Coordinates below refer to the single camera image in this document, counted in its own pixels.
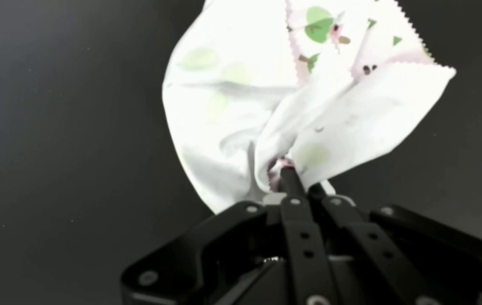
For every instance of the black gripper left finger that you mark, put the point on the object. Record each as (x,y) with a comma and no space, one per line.
(305,254)

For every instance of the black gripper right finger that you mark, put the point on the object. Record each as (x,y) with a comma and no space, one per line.
(365,259)

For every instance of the white floral towel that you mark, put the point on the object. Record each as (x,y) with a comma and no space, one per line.
(317,84)

